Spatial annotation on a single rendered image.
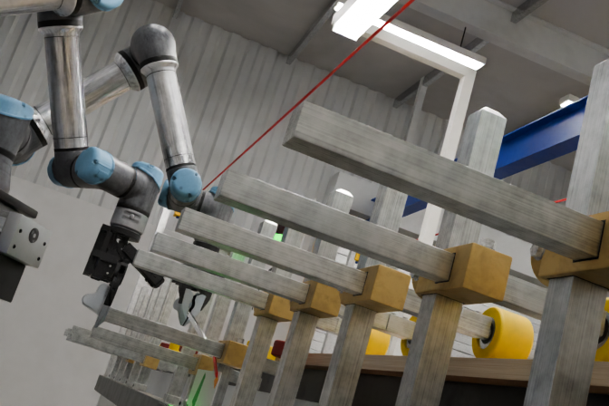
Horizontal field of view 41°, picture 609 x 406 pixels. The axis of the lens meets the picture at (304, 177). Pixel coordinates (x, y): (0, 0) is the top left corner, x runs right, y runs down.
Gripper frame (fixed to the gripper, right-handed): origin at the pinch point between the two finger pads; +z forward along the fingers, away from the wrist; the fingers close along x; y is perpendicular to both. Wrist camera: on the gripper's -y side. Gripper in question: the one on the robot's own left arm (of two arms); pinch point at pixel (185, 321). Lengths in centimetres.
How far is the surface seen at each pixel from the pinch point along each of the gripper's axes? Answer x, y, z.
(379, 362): 0, -73, 2
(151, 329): 19.3, -22.0, 6.1
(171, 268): 31, -44, -4
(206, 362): -4.6, -7.9, 8.2
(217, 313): -7.5, -1.2, -4.5
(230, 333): 1.6, -24.5, 1.5
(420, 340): 36, -117, 4
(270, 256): 43, -93, -3
